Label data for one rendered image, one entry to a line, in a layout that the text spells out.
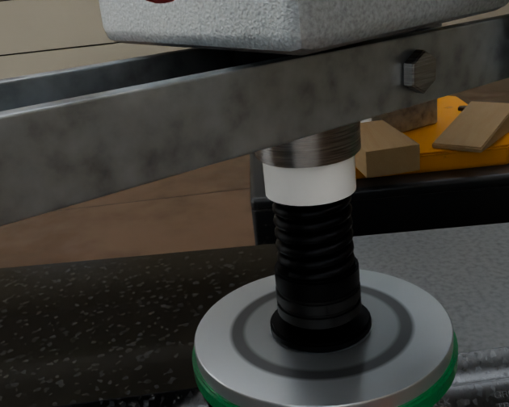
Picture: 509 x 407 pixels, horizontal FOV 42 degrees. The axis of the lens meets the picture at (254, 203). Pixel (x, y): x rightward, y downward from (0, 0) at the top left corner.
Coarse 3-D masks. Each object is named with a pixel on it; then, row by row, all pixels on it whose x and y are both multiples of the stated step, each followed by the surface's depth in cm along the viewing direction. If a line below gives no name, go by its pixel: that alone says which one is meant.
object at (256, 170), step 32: (256, 160) 149; (256, 192) 129; (384, 192) 125; (416, 192) 126; (448, 192) 126; (480, 192) 126; (256, 224) 128; (352, 224) 128; (384, 224) 128; (416, 224) 128; (448, 224) 128; (480, 224) 128
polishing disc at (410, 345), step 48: (240, 288) 63; (384, 288) 60; (240, 336) 55; (384, 336) 53; (432, 336) 52; (240, 384) 49; (288, 384) 48; (336, 384) 48; (384, 384) 47; (432, 384) 48
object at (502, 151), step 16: (448, 96) 171; (448, 112) 156; (416, 128) 146; (432, 128) 144; (496, 144) 130; (432, 160) 129; (448, 160) 129; (464, 160) 129; (480, 160) 129; (496, 160) 129
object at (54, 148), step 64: (128, 64) 44; (192, 64) 48; (256, 64) 38; (320, 64) 40; (384, 64) 44; (448, 64) 49; (0, 128) 29; (64, 128) 31; (128, 128) 33; (192, 128) 36; (256, 128) 38; (320, 128) 42; (0, 192) 30; (64, 192) 32
